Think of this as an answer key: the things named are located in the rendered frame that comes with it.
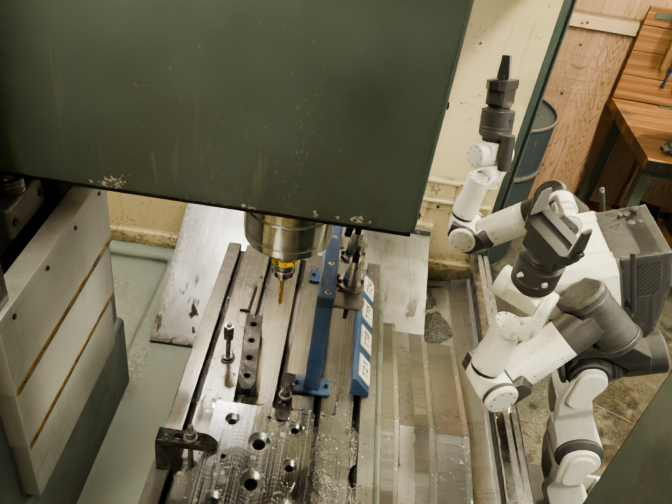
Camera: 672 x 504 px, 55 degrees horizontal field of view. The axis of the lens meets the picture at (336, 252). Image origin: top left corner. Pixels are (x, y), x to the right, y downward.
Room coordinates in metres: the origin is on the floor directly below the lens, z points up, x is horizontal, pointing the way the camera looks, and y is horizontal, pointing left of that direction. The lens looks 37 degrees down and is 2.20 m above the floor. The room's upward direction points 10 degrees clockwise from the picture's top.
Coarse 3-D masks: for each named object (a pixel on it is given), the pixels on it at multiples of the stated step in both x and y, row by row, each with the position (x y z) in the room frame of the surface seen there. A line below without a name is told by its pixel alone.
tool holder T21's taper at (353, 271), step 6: (348, 264) 1.16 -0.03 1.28; (354, 264) 1.15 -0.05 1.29; (360, 264) 1.16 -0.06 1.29; (348, 270) 1.16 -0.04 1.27; (354, 270) 1.15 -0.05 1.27; (360, 270) 1.16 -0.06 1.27; (348, 276) 1.15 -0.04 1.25; (354, 276) 1.15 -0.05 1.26; (360, 276) 1.16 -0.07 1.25; (342, 282) 1.16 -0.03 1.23; (348, 282) 1.15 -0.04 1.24; (354, 282) 1.15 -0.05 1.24; (360, 282) 1.16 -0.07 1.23
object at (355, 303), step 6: (336, 294) 1.12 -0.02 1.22; (342, 294) 1.13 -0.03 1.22; (348, 294) 1.13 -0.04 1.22; (354, 294) 1.14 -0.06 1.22; (336, 300) 1.10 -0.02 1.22; (342, 300) 1.11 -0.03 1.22; (348, 300) 1.11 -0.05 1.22; (354, 300) 1.11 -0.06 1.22; (360, 300) 1.12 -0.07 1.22; (336, 306) 1.09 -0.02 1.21; (342, 306) 1.09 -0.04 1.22; (348, 306) 1.09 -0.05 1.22; (354, 306) 1.09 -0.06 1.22; (360, 306) 1.10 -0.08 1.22
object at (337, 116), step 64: (0, 0) 0.80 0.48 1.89; (64, 0) 0.81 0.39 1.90; (128, 0) 0.81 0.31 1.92; (192, 0) 0.81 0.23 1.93; (256, 0) 0.81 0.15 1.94; (320, 0) 0.81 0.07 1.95; (384, 0) 0.82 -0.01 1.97; (448, 0) 0.82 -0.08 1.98; (0, 64) 0.80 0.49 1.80; (64, 64) 0.80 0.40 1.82; (128, 64) 0.81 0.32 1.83; (192, 64) 0.81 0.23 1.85; (256, 64) 0.81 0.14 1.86; (320, 64) 0.81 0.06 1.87; (384, 64) 0.82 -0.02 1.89; (448, 64) 0.82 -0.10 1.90; (0, 128) 0.80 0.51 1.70; (64, 128) 0.80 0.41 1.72; (128, 128) 0.81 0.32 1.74; (192, 128) 0.81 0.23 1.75; (256, 128) 0.81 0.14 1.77; (320, 128) 0.81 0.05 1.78; (384, 128) 0.82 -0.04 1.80; (128, 192) 0.81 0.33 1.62; (192, 192) 0.81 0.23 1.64; (256, 192) 0.81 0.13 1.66; (320, 192) 0.81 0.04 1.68; (384, 192) 0.82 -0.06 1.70
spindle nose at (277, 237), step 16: (256, 224) 0.87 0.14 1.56; (272, 224) 0.86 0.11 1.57; (288, 224) 0.86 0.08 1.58; (304, 224) 0.87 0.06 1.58; (320, 224) 0.89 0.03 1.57; (256, 240) 0.87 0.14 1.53; (272, 240) 0.86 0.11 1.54; (288, 240) 0.86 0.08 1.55; (304, 240) 0.87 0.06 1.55; (320, 240) 0.89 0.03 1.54; (272, 256) 0.86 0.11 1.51; (288, 256) 0.86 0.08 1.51; (304, 256) 0.87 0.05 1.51
